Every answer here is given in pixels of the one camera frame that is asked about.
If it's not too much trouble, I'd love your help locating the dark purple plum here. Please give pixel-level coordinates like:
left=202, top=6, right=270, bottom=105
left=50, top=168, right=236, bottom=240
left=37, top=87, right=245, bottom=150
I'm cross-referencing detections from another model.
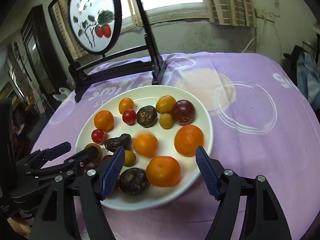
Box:
left=171, top=100, right=196, bottom=125
left=80, top=162, right=98, bottom=174

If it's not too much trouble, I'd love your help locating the small green kumquat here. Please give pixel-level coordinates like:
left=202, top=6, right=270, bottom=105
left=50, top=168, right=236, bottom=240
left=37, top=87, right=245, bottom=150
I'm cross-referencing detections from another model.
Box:
left=124, top=150, right=137, bottom=167
left=159, top=113, right=174, bottom=129

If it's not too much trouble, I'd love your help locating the orange mandarin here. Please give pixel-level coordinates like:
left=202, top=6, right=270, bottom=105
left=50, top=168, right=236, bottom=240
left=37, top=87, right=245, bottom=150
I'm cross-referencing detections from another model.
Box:
left=145, top=156, right=181, bottom=187
left=133, top=132, right=159, bottom=158
left=174, top=125, right=204, bottom=157

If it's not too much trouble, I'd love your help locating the yellow-green kumquat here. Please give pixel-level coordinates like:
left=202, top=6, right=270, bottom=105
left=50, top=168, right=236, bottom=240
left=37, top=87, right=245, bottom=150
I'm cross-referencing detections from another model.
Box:
left=156, top=95, right=176, bottom=114

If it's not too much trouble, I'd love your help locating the person's left hand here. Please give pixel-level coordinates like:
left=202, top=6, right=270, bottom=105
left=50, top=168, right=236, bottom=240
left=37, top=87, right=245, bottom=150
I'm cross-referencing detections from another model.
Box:
left=7, top=217, right=31, bottom=239

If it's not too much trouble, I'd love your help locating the white plastic bag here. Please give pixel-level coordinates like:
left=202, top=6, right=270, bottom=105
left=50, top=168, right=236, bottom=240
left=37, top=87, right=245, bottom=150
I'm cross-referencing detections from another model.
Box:
left=53, top=87, right=71, bottom=102

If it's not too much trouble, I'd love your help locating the dark wooden cabinet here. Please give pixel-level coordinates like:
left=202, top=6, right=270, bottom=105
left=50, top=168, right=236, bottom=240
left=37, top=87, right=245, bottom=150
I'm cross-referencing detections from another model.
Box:
left=21, top=5, right=68, bottom=97

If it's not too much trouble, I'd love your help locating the white oval plate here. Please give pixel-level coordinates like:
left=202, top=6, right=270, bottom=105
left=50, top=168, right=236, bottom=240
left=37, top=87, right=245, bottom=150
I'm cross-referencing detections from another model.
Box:
left=75, top=85, right=213, bottom=211

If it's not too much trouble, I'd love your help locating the round painted screen ornament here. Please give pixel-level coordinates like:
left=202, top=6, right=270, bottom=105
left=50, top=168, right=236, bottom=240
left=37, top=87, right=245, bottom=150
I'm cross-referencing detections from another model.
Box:
left=48, top=0, right=167, bottom=102

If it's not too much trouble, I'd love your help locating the beige checked curtain left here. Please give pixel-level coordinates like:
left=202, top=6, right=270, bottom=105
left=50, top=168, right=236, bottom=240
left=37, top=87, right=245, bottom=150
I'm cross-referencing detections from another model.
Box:
left=53, top=0, right=87, bottom=60

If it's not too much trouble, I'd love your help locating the beige checked curtain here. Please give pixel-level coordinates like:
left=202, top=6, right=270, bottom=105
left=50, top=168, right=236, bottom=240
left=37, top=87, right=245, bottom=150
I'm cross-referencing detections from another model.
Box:
left=53, top=0, right=87, bottom=60
left=204, top=0, right=257, bottom=28

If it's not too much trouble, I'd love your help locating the blue clothes pile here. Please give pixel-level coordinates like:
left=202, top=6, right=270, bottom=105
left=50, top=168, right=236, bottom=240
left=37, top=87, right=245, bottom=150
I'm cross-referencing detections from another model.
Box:
left=283, top=45, right=319, bottom=110

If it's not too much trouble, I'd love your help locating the white power cable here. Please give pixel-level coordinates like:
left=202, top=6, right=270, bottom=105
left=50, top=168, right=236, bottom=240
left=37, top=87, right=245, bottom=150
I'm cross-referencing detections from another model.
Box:
left=241, top=18, right=263, bottom=54

